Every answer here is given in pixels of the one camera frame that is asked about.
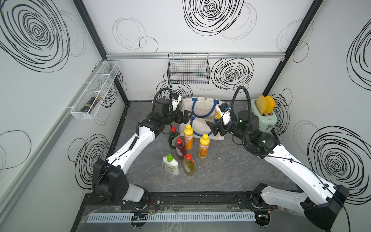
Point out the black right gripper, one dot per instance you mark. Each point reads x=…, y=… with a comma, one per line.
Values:
x=214, y=127

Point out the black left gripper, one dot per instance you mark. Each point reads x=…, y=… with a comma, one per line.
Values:
x=184, y=119

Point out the orange soap bottle yellow cap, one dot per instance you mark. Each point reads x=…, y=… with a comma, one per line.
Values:
x=188, y=134
x=204, y=146
x=217, y=116

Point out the white bag with blue handles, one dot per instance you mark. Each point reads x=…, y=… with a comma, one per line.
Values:
x=203, y=110

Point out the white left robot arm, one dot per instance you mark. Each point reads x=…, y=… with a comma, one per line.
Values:
x=109, y=175

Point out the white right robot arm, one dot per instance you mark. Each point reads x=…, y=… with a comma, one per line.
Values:
x=317, y=199

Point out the green soap bottle red cap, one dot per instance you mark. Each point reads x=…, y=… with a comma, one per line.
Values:
x=173, y=136

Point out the yellow-green soap bottle red cap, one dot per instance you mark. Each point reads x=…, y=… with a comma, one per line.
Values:
x=188, y=164

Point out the white soap bottle green cap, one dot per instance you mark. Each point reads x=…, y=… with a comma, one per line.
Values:
x=171, y=165

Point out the mint green toaster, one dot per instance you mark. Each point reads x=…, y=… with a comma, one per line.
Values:
x=266, y=123

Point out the yellow toy toast slice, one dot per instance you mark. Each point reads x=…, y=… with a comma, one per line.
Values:
x=261, y=104

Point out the dark bottle in shelf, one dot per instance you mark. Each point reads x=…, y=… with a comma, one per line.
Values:
x=92, y=102

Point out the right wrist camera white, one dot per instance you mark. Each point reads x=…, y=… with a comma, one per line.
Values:
x=224, y=112

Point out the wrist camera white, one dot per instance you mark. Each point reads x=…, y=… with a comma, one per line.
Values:
x=224, y=112
x=176, y=99

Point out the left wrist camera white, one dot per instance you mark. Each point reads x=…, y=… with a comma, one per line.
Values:
x=176, y=99

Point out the black wire wall basket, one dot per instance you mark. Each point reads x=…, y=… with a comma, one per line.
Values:
x=189, y=71

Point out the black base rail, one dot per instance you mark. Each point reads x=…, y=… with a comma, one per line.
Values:
x=162, y=200

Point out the grey slotted cable duct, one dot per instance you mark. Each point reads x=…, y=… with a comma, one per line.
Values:
x=172, y=217

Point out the aluminium wall rail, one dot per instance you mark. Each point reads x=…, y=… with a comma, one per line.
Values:
x=196, y=55

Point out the white wire wall shelf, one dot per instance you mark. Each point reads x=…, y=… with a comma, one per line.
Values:
x=100, y=84

